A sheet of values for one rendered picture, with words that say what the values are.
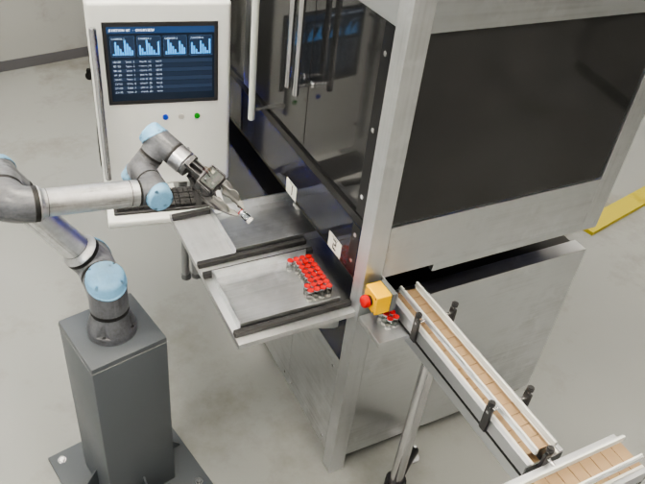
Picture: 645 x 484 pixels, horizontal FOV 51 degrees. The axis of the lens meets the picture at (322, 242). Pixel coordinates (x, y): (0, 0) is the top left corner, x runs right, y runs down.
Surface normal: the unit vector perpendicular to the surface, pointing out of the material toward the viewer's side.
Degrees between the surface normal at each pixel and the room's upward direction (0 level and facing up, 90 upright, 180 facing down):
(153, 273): 0
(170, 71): 90
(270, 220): 0
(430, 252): 90
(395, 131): 90
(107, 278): 7
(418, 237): 90
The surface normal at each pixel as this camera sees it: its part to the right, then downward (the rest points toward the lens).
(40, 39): 0.62, 0.53
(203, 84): 0.29, 0.61
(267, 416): 0.10, -0.78
